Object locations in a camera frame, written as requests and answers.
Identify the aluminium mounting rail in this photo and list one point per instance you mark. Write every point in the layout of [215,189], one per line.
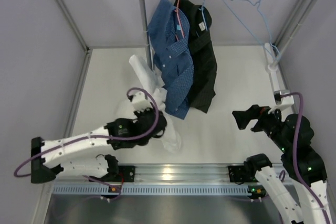
[186,174]

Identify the pink wire hanger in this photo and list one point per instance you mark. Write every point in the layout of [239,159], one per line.
[178,18]

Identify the blue checked shirt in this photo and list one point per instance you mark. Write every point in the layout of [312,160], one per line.
[172,57]

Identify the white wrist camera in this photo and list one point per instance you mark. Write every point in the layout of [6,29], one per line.
[283,100]
[139,101]

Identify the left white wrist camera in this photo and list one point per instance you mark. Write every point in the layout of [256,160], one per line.
[139,101]

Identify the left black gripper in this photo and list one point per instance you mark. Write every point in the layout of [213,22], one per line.
[139,114]

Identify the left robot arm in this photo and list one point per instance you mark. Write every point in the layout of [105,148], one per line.
[92,154]

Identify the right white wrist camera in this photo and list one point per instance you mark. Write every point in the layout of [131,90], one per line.
[283,100]

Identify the black shirt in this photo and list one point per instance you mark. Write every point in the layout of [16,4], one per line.
[200,45]

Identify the grey slotted cable duct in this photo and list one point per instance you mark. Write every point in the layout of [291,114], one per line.
[159,190]

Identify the white shirt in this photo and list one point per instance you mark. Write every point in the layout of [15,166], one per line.
[153,85]

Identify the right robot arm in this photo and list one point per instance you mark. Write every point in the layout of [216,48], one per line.
[302,163]

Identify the blue wire hanger with shirt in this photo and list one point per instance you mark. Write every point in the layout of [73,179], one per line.
[203,6]

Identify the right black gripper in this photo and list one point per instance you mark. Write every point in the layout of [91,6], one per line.
[254,112]

